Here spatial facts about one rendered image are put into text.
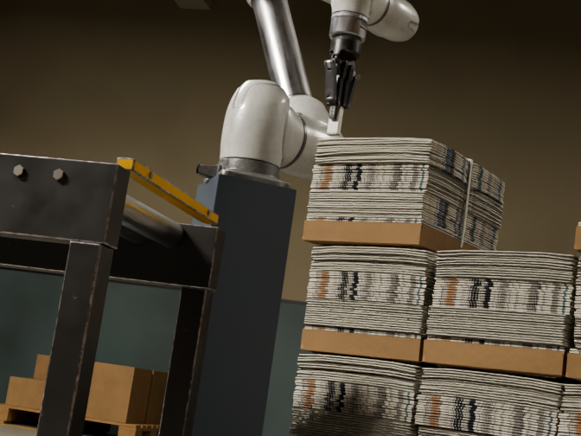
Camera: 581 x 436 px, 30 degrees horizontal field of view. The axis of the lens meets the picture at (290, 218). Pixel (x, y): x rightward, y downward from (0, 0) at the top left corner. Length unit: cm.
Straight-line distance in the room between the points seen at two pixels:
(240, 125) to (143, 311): 687
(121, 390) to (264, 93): 580
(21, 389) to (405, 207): 665
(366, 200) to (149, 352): 723
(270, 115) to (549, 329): 97
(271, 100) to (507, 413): 104
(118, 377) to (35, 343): 169
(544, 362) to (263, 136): 98
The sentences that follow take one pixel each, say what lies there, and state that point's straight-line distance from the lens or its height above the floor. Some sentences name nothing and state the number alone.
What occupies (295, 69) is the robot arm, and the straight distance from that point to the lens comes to 292.
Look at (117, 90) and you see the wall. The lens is 999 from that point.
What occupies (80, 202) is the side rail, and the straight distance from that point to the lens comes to 159.
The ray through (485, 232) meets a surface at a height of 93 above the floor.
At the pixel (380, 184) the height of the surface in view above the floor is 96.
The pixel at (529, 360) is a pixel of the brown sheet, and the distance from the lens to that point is 201.
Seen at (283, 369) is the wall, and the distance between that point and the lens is 902.
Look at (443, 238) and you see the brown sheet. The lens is 224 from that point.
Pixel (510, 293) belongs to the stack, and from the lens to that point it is 205.
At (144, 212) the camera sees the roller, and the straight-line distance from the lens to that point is 186.
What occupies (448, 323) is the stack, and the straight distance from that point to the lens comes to 209.
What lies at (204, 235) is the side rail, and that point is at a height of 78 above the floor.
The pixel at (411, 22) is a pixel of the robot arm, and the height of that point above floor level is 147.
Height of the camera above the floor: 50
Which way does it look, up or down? 9 degrees up
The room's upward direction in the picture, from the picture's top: 8 degrees clockwise
